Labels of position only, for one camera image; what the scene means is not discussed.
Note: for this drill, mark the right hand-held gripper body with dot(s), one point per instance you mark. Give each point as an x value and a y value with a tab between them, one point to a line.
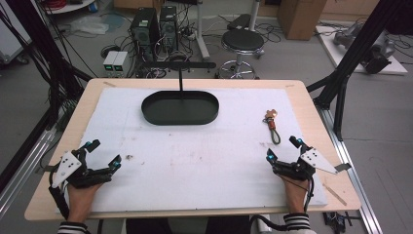
316	160

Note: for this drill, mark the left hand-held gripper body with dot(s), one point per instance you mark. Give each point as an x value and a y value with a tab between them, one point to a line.
66	164

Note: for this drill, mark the person's left hand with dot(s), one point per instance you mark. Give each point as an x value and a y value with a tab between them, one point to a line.
81	200

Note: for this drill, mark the person's right hand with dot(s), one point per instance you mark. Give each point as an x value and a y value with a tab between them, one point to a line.
297	195

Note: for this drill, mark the thin wooden stick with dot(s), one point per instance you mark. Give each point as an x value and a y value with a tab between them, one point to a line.
334	194

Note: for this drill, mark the small electronics board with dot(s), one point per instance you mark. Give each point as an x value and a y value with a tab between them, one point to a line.
334	221

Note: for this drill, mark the white foam mat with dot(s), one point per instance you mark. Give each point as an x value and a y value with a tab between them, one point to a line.
195	162

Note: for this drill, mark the white power supply unit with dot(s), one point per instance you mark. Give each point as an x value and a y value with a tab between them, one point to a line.
120	62
109	61

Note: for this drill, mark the black stand with oval tray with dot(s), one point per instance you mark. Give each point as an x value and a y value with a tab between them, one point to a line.
180	107

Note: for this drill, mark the person's dark trousers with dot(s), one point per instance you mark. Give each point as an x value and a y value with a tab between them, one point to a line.
181	226

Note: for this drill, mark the white floor board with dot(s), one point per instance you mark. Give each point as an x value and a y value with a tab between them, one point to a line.
344	55

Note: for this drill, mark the black round stool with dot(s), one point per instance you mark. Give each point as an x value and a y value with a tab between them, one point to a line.
242	42

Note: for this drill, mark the grey machine on board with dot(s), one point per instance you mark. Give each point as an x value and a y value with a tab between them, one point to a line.
367	45

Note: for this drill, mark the clear plastic bag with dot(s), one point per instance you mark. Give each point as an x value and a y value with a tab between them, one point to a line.
90	24

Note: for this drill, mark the black computer tower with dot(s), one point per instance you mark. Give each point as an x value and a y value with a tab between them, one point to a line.
168	27
143	32

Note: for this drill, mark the brown cardboard box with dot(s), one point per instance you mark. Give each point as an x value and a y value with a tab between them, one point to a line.
300	18

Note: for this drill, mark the black flat pedal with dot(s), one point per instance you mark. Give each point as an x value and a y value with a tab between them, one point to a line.
239	21

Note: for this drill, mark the white table leg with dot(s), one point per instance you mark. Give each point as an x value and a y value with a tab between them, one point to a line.
201	32

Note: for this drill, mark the aluminium rail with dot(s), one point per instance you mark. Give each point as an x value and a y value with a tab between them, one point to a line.
22	169
352	169

